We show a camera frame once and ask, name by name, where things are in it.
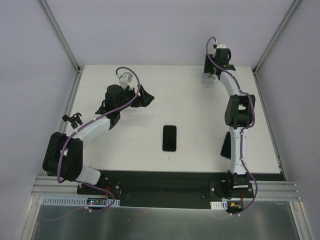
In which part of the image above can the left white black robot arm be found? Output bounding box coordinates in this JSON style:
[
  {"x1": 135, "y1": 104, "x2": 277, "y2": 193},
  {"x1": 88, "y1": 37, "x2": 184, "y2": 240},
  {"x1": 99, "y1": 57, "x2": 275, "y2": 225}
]
[{"x1": 42, "y1": 84, "x2": 155, "y2": 195}]

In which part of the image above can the left aluminium frame post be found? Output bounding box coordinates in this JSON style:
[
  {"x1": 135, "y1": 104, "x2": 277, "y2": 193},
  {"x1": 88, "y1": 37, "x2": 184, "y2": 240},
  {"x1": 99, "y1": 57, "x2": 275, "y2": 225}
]
[{"x1": 38, "y1": 0, "x2": 81, "y2": 73}]

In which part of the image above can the blue edged black phone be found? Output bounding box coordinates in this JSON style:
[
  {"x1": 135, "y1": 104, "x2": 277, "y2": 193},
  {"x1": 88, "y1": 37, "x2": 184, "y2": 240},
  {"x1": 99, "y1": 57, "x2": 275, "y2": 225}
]
[{"x1": 220, "y1": 131, "x2": 231, "y2": 160}]

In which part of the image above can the white phone stand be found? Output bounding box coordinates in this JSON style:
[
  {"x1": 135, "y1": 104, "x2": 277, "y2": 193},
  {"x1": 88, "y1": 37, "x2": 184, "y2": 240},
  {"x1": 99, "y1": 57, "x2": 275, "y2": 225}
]
[{"x1": 202, "y1": 73, "x2": 216, "y2": 88}]

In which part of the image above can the white cable duct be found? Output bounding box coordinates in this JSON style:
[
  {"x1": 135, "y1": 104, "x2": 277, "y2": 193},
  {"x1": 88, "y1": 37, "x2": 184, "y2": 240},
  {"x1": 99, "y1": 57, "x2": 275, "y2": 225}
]
[
  {"x1": 210, "y1": 201, "x2": 228, "y2": 211},
  {"x1": 42, "y1": 196, "x2": 120, "y2": 208}
]

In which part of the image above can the right white cable duct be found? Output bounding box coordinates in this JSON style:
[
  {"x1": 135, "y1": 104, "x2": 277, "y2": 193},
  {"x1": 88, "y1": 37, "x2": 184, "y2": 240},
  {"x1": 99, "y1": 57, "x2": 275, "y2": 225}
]
[{"x1": 210, "y1": 201, "x2": 228, "y2": 211}]

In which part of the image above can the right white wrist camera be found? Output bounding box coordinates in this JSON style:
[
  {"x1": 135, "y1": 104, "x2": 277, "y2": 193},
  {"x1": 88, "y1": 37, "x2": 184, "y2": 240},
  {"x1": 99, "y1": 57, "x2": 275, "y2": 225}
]
[{"x1": 213, "y1": 43, "x2": 227, "y2": 49}]

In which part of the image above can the black clamp mount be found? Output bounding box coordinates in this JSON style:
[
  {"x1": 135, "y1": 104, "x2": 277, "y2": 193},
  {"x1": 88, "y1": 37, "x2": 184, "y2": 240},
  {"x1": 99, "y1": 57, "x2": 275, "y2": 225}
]
[{"x1": 62, "y1": 112, "x2": 83, "y2": 129}]

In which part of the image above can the black phone centre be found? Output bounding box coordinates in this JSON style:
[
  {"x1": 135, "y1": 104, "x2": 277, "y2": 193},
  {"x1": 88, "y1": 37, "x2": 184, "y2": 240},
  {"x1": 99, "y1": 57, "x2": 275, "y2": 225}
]
[{"x1": 162, "y1": 125, "x2": 177, "y2": 152}]

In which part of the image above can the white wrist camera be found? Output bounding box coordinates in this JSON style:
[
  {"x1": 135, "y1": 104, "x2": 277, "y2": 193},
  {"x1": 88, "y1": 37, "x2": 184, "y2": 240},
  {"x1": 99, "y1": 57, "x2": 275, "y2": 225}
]
[
  {"x1": 116, "y1": 72, "x2": 133, "y2": 90},
  {"x1": 213, "y1": 43, "x2": 227, "y2": 49}
]

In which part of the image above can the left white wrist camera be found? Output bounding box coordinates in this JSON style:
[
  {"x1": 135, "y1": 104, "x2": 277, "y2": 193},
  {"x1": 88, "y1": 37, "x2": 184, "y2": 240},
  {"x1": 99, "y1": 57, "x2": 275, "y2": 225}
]
[{"x1": 116, "y1": 72, "x2": 133, "y2": 90}]

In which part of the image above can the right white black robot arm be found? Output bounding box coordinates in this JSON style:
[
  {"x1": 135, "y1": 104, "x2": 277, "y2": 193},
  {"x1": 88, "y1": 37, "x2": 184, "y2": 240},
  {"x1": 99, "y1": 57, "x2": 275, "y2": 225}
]
[{"x1": 203, "y1": 43, "x2": 256, "y2": 200}]

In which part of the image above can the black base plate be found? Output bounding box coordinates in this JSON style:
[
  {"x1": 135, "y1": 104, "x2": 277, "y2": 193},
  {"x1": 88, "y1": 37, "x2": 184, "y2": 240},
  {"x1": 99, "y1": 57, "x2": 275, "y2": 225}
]
[{"x1": 77, "y1": 170, "x2": 254, "y2": 209}]

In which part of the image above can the aluminium frame post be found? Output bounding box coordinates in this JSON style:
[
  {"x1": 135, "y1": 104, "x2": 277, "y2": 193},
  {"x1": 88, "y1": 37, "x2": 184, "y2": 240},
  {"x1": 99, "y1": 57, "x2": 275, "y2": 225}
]
[
  {"x1": 38, "y1": 0, "x2": 81, "y2": 73},
  {"x1": 252, "y1": 0, "x2": 303, "y2": 76}
]

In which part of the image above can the left white cable duct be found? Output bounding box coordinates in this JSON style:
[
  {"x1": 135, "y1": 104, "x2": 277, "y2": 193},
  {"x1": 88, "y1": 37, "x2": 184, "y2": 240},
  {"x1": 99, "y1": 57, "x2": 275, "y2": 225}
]
[{"x1": 42, "y1": 196, "x2": 120, "y2": 208}]

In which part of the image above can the right aluminium frame post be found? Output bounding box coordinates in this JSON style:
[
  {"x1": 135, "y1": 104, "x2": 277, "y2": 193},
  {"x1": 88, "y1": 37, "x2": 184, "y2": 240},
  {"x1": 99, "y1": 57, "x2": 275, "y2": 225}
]
[{"x1": 252, "y1": 0, "x2": 303, "y2": 76}]

